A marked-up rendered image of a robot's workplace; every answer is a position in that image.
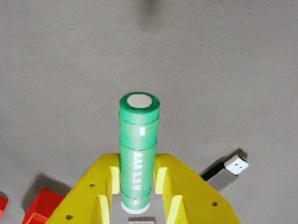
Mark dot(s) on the red open box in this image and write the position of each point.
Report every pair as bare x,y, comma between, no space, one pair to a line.
43,206

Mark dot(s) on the green battery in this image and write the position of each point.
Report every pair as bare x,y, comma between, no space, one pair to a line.
138,125

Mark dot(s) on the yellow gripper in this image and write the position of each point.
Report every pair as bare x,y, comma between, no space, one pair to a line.
188,199

